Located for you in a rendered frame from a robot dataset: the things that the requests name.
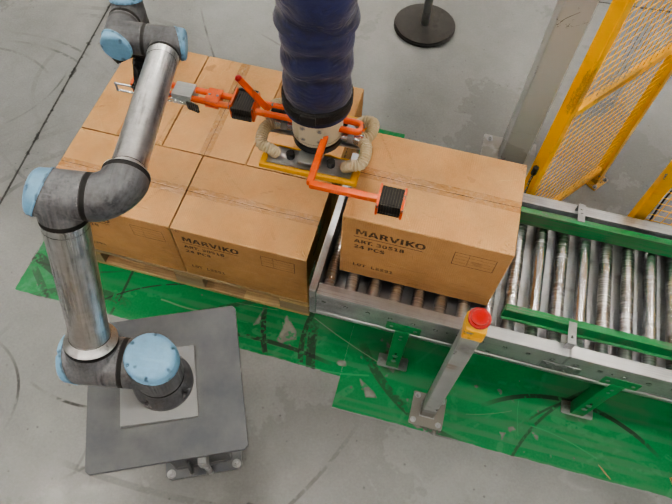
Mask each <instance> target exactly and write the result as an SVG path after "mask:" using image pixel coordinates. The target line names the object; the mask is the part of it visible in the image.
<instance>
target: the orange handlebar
mask: <svg viewBox="0 0 672 504"><path fill-rule="evenodd" d="M223 91H224V90H220V89H215V88H209V89H205V88H200V87H196V89H195V92H196V93H197V94H202V95H206V96H205V98H204V97H199V96H194V95H192V97H191V100H190V101H191V102H195V103H200V104H205V107H210V108H214V109H219V108H224V109H229V103H228V102H223V99H226V100H231V98H232V96H233V94H230V93H225V92H223ZM265 102H266V103H267V104H268V105H269V106H270V107H271V109H272V108H275V109H276V108H277V109H282V110H284V107H283V104H279V103H274V102H269V101H265ZM255 115H258V116H263V117H268V118H273V119H278V120H283V121H288V122H292V120H291V119H290V118H289V117H288V115H287V114H282V113H277V112H272V111H267V110H262V109H257V108H256V109H255ZM343 123H344V124H349V125H354V126H358V127H359V128H357V129H355V128H350V127H345V126H341V127H340V129H339V132H341V133H346V134H351V135H361V134H362V133H363V132H364V130H365V124H364V122H362V121H361V120H358V119H353V118H348V117H346V118H345V119H344V120H343ZM327 142H328V136H324V137H323V139H320V142H319V145H318V148H317V151H316V154H315V157H314V160H313V163H312V165H311V168H310V171H309V174H308V177H307V180H306V184H307V185H309V188H310V189H315V190H319V191H324V192H329V193H333V194H338V195H342V196H347V197H352V198H356V199H361V200H365V201H370V202H375V203H376V201H377V197H378V194H375V193H370V192H365V191H361V190H356V189H351V188H347V187H342V186H337V185H333V184H328V183H323V182H319V181H315V178H316V175H317V172H318V169H319V166H320V163H321V160H322V157H323V154H324V151H325V148H326V145H327Z"/></svg>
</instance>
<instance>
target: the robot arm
mask: <svg viewBox="0 0 672 504"><path fill-rule="evenodd" d="M109 2H110V3H111V10H110V12H109V15H108V18H107V21H106V23H105V26H104V29H103V31H102V32H101V39H100V45H101V47H102V49H103V51H104V52H105V53H106V54H107V55H108V56H110V57H111V58H112V59H113V60H114V61H115V62H116V63H117V64H119V63H121V62H123V61H126V60H128V59H131V58H133V59H132V64H133V77H134V80H135V83H136V87H135V90H134V93H133V96H132V99H131V102H130V105H129V108H128V111H127V114H126V117H125V120H124V123H123V126H122V129H121V132H120V135H119V138H118V141H117V144H116V147H115V150H114V153H113V156H112V158H111V159H108V160H106V161H105V162H104V163H103V165H102V167H101V170H99V171H97V172H87V171H77V170H68V169H59V168H55V167H51V168H48V167H38V168H35V169H34V170H33V171H31V173H30V174H29V176H28V177H27V180H26V182H25V185H24V189H23V194H22V208H23V211H24V213H25V214H26V215H29V216H31V217H33V216H36V217H37V220H38V224H39V227H40V228H41V231H42V235H43V239H44V243H45V247H46V250H47V254H48V258H49V262H50V266H51V270H52V274H53V278H54V282H55V286H56V290H57V294H58V298H59V301H60V305H61V309H62V313H63V317H64V321H65V325H66V329H67V333H66V335H64V336H63V337H62V338H61V340H60V342H59V344H58V347H57V356H56V359H55V365H56V372H57V375H58V376H59V378H60V380H61V381H63V382H65V383H70V384H74V385H88V386H100V387H112V388H124V389H133V391H134V394H135V396H136V398H137V399H138V401H139V402H140V403H141V404H142V405H143V406H144V407H146V408H148V409H150V410H153V411H168V410H172V409H174V408H176V407H178V406H180V405H181V404H182V403H183V402H184V401H185V400H186V399H187V398H188V396H189V395H190V393H191V391H192V388H193V383H194V377H193V372H192V369H191V367H190V365H189V364H188V362H187V361H186V360H185V359H184V358H182V357H181V356H180V355H179V352H178V350H177V348H176V346H175V345H174V344H173V343H172V342H171V341H170V340H169V339H168V338H167V337H165V336H163V335H161V334H156V333H146V334H142V335H140V336H138V337H136V338H127V337H119V336H118V332H117V329H116V328H115V327H114V326H113V325H112V324H111V323H109V322H108V316H107V311H106V306H105V300H104V295H103V290H102V284H101V279H100V273H99V268H98V263H97V257H96V252H95V247H94V241H93V236H92V230H91V225H90V222H102V221H107V220H110V219H113V218H116V217H118V216H120V215H122V214H124V213H126V212H127V211H129V210H130V209H132V208H133V207H134V206H136V205H137V204H138V203H139V202H140V201H141V200H142V199H143V197H144V196H145V195H146V193H147V191H148V189H149V185H150V182H151V176H150V173H149V172H148V170H147V169H148V165H149V162H150V158H151V155H152V151H153V148H154V144H155V141H156V137H157V134H158V130H159V127H160V124H161V120H162V117H163V113H164V110H165V106H166V103H167V99H168V96H169V92H170V89H171V85H172V82H173V78H174V75H175V71H176V68H177V66H178V64H179V61H180V60H181V61H186V59H187V56H188V37H187V32H186V30H185V29H184V28H181V27H176V26H166V25H158V24H150V23H149V19H148V16H147V13H146V9H145V6H144V2H143V0H109Z"/></svg>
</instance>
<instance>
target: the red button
mask: <svg viewBox="0 0 672 504"><path fill-rule="evenodd" d="M468 321H469V323H470V325H471V326H472V327H474V328H475V329H479V330H483V329H486V328H488V327H489V325H490V324H491V321H492V317H491V314H490V313H489V311H487V310H486V309H484V308H482V307H476V308H473V309H472V310H471V311H470V312H469V314H468Z"/></svg>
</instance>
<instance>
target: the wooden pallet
mask: <svg viewBox="0 0 672 504"><path fill-rule="evenodd" d="M95 252H96V257H97V262H99V263H103V264H107V265H111V266H115V267H119V268H123V269H127V270H130V271H134V272H138V273H142V274H146V275H150V276H154V277H158V278H162V279H166V280H170V281H174V282H177V283H181V284H185V285H189V286H193V287H197V288H201V289H205V290H209V291H213V292H217V293H220V294H224V295H228V296H232V297H236V298H240V299H244V300H248V301H252V302H256V303H260V304H264V305H267V306H271V307H275V308H279V309H283V310H287V311H291V312H295V313H299V314H303V315H307V316H309V314H310V311H309V302H308V303H307V302H303V301H299V300H295V299H291V298H287V297H283V296H279V295H275V294H271V293H267V292H263V291H259V290H255V289H252V288H248V287H244V286H240V285H236V284H232V283H228V282H224V281H220V280H216V279H212V278H208V277H204V276H200V275H196V274H192V273H188V272H184V271H180V270H176V269H173V268H169V267H165V266H161V265H157V264H153V263H149V262H145V261H141V260H137V259H133V258H129V257H125V256H121V255H117V254H113V253H109V252H105V251H101V250H97V249H95Z"/></svg>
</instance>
